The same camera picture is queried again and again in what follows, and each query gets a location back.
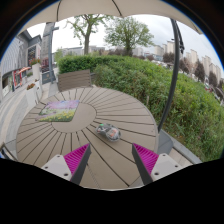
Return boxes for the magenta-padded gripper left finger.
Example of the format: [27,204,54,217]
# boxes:
[40,143,92,186]

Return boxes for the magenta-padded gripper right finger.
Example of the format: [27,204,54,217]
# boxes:
[131,143,184,186]

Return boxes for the transparent grey computer mouse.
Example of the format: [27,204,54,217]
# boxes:
[95,122,122,142]

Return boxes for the flower landscape print mouse pad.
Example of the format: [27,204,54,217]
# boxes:
[35,99,81,123]

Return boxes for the green hedge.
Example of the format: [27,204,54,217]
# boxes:
[58,54,224,163]

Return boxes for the brown slatted outdoor chair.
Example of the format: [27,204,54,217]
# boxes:
[57,69,98,93]

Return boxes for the dark curved parasol pole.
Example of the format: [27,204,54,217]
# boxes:
[156,18,186,156]

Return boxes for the white planter with pink flowers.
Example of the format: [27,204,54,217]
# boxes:
[29,58,43,82]

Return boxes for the distant beige apartment blocks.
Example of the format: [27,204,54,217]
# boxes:
[133,39,224,86]

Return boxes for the tall grey sign pillar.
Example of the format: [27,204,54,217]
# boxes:
[41,22,60,85]

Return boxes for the grey shopfront building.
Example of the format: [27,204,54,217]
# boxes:
[0,29,43,101]

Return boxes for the bare-trunked sparse tree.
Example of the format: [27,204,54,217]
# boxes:
[65,14,114,56]

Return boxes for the round leafy green tree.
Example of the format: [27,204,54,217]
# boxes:
[104,16,155,57]

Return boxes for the beige parasol canopy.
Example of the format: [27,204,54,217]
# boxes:
[19,0,204,36]

